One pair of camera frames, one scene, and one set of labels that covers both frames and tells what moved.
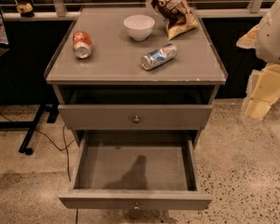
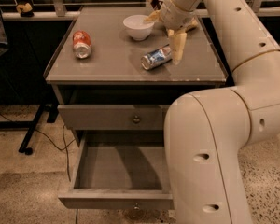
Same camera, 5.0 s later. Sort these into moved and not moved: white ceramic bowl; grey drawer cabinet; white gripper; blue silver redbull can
Moved: white gripper
Not moved: grey drawer cabinet; blue silver redbull can; white ceramic bowl
